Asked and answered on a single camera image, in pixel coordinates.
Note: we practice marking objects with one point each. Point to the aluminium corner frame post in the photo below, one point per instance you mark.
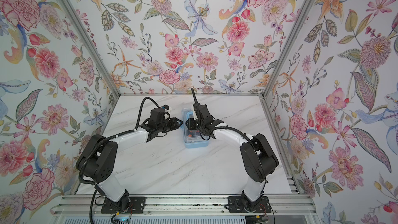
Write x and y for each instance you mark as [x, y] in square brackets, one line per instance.
[290, 41]
[87, 42]

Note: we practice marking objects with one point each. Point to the aluminium corner frame post right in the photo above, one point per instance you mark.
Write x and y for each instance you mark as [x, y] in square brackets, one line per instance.
[290, 41]

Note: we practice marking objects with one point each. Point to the clear plastic box lid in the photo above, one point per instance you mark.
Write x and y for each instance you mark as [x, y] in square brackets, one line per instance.
[192, 124]

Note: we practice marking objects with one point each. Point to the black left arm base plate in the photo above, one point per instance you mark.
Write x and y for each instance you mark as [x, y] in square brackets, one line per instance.
[133, 205]

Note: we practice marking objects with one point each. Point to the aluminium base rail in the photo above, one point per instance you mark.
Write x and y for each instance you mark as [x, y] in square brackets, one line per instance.
[187, 209]

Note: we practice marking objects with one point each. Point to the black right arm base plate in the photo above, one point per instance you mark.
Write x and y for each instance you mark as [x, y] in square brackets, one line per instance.
[242, 205]

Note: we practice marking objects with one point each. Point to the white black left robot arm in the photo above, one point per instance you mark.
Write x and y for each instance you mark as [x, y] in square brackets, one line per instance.
[96, 163]

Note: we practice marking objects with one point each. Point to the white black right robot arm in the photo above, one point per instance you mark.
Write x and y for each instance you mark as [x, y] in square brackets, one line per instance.
[258, 158]

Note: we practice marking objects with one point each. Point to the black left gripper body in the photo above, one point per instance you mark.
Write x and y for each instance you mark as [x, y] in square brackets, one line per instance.
[167, 126]

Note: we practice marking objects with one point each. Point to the aluminium corner frame post left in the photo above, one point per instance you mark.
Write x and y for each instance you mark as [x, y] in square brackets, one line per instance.
[87, 42]

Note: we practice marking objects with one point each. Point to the blue plastic tool box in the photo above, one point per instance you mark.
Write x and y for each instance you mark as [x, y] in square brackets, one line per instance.
[192, 138]

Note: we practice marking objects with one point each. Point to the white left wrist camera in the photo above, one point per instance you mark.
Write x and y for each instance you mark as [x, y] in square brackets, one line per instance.
[167, 108]

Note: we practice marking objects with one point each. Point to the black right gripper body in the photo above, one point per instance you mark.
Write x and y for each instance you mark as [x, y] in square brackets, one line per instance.
[196, 125]

